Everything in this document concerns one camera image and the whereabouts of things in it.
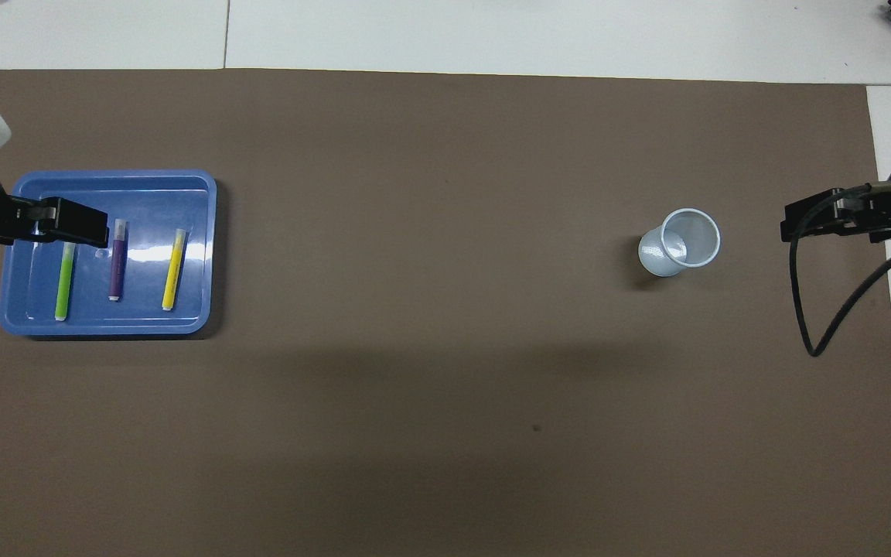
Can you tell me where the green pen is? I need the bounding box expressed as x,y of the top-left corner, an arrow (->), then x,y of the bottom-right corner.
55,241 -> 76,321

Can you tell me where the purple pen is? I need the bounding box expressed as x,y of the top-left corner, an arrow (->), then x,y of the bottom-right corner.
108,219 -> 128,302

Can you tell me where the yellow pen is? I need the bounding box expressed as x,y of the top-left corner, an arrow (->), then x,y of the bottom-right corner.
162,228 -> 187,312

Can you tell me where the blue plastic tray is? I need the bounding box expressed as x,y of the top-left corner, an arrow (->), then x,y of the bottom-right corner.
0,169 -> 218,339

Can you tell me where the translucent plastic cup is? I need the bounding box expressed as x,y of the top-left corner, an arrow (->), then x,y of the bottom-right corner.
638,207 -> 722,278

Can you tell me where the brown table mat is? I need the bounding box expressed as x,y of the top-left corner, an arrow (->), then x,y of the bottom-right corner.
0,68 -> 891,557

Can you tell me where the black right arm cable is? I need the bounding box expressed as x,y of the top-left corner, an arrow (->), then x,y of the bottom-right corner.
788,179 -> 891,357

